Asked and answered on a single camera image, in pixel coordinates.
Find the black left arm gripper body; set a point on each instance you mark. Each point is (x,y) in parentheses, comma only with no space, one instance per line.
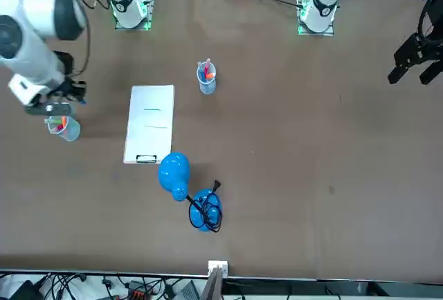
(432,48)

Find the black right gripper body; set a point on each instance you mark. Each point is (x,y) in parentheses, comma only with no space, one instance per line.
(64,92)

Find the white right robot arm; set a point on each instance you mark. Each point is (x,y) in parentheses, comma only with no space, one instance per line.
(31,9)

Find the green highlighter pen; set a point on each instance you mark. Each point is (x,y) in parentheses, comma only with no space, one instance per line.
(52,120)

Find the orange highlighter pen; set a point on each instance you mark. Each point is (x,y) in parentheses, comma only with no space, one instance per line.
(209,75)
(64,120)

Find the pink highlighter pen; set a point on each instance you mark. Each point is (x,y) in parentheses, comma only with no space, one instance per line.
(207,68)
(60,128)

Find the blue highlighter pen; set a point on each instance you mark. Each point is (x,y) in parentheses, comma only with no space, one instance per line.
(201,71)

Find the black wrist connector box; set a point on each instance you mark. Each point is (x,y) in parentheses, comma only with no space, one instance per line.
(64,62)

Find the clear blue plastic cup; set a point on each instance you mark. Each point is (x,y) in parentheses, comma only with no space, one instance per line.
(207,87)
(71,133)

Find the white paper sheet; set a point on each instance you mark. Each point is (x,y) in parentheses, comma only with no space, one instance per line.
(149,140)

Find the tan clipboard with metal clip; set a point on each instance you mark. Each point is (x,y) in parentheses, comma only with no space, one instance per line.
(152,162)

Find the blue desk lamp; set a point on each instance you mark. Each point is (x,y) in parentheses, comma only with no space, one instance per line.
(173,172)

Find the white socket box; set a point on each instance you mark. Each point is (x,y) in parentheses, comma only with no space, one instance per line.
(223,265)

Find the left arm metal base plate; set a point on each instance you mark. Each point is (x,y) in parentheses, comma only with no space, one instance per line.
(302,31)

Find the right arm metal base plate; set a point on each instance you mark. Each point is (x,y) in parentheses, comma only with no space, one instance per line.
(149,9)

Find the aluminium camera post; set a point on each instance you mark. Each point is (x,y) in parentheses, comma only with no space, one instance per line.
(212,286)

